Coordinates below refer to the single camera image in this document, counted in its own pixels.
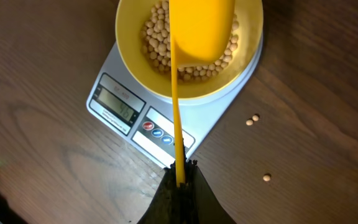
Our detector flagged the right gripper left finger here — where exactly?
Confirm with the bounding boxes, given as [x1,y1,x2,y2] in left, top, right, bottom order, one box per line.
[137,164,179,224]

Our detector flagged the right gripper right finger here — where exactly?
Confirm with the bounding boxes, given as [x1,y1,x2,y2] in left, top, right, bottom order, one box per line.
[181,158,237,224]

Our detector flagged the soybeans in bowl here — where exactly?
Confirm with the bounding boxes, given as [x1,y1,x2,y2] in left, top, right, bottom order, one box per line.
[140,1,236,82]

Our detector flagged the yellow plastic bowl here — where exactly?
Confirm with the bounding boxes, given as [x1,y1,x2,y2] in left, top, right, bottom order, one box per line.
[115,0,264,100]

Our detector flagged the white digital kitchen scale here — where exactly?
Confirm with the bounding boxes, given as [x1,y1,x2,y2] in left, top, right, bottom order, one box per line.
[86,45,262,168]

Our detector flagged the spilled soybean on table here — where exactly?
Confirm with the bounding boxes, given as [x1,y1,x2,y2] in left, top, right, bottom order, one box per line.
[252,114,260,121]

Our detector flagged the yellow measuring scoop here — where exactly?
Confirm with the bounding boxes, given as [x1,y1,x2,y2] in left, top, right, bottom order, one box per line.
[169,0,235,187]

